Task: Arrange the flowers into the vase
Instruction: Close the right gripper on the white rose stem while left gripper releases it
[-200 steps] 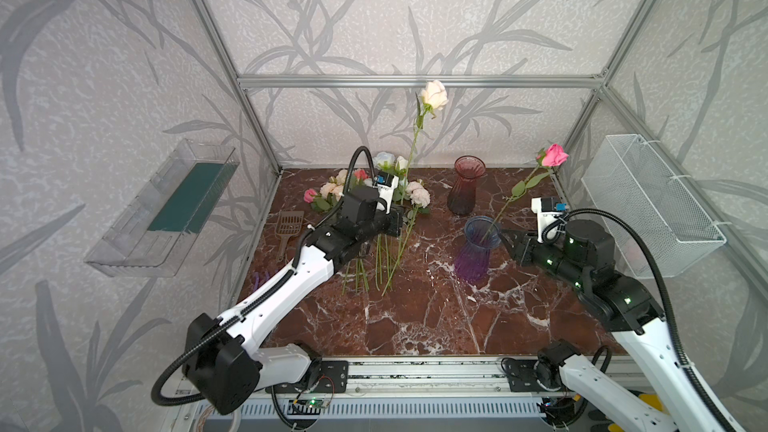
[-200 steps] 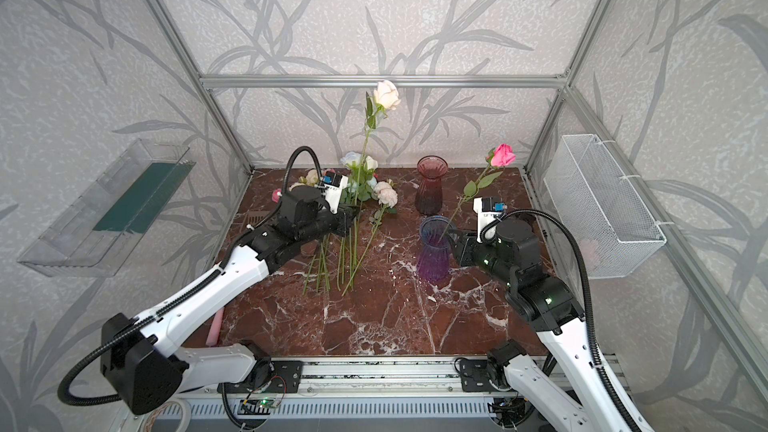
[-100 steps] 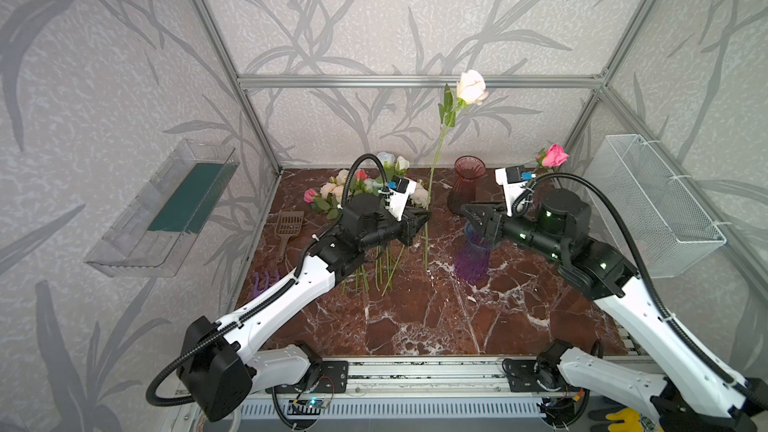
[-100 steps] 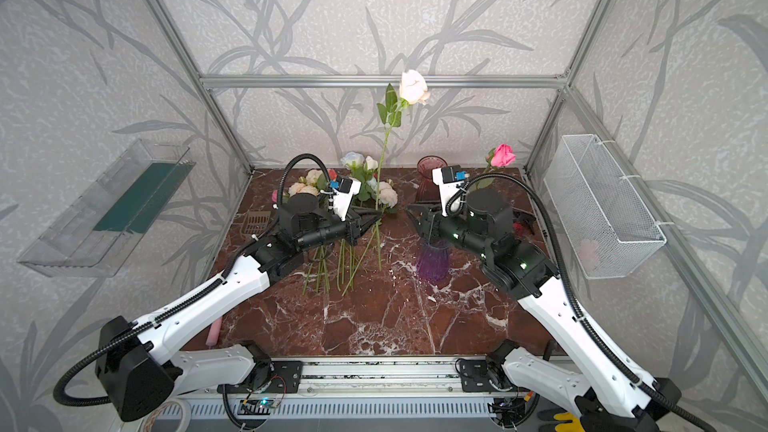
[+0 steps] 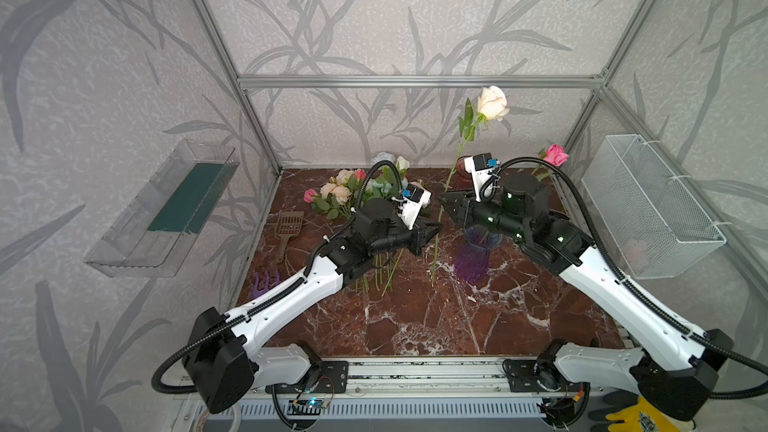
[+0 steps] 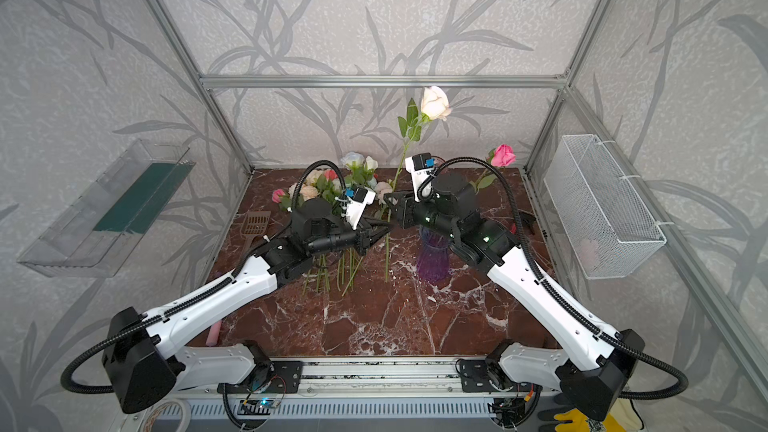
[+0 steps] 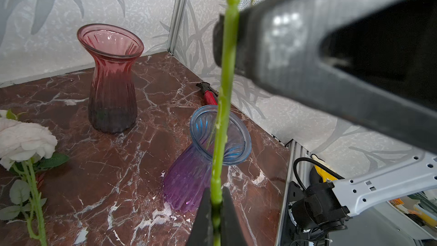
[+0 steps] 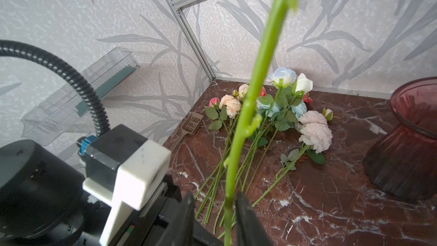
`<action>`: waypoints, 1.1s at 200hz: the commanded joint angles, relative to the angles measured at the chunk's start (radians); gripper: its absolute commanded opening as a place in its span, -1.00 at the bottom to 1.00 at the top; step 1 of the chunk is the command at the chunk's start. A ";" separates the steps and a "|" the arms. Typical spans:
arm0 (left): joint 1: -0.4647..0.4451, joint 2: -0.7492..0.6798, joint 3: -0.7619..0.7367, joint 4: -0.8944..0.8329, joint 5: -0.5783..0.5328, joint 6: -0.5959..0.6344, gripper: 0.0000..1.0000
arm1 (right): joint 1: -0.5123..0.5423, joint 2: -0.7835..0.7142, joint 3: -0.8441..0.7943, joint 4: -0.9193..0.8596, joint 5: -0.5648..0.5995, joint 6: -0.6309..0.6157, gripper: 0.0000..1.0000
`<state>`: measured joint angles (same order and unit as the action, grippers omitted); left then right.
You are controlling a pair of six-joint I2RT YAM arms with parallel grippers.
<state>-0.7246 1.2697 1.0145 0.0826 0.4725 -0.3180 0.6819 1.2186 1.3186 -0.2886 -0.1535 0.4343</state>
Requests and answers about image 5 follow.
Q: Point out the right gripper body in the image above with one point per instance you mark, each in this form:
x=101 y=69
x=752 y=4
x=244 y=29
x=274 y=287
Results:
x=460 y=212

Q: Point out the red glass vase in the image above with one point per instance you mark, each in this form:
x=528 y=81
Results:
x=463 y=168

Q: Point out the flower bunch on table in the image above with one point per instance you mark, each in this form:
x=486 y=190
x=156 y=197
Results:
x=367 y=202

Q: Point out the white wire basket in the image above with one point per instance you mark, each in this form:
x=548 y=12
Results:
x=658 y=226

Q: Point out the clear plastic tray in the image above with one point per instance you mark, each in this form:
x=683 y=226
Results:
x=155 y=233

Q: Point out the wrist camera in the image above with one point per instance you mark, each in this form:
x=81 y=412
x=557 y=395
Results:
x=482 y=169
x=414 y=198

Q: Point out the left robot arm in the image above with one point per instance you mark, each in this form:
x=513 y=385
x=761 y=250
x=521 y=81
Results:
x=228 y=354

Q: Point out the pink rose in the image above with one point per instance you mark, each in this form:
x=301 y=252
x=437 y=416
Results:
x=554 y=155

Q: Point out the yellow work glove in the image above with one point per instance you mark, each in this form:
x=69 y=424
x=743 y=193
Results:
x=628 y=412

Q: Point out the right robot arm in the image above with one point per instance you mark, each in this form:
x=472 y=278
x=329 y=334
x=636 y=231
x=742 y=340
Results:
x=675 y=366

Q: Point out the blue purple glass vase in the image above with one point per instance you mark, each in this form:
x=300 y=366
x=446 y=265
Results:
x=472 y=262

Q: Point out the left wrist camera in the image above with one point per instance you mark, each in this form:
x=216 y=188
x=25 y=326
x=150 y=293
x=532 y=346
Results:
x=414 y=198

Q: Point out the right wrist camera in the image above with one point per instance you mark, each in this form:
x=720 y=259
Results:
x=482 y=169

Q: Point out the purple pink garden rake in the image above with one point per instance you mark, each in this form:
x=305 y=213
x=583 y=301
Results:
x=264 y=282

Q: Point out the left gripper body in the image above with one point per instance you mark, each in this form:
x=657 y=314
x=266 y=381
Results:
x=414 y=237

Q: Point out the brown slotted scoop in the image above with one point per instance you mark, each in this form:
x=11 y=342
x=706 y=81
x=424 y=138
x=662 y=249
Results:
x=289 y=225

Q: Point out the cream rose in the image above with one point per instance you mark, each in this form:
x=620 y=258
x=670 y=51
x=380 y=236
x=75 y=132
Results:
x=491 y=105

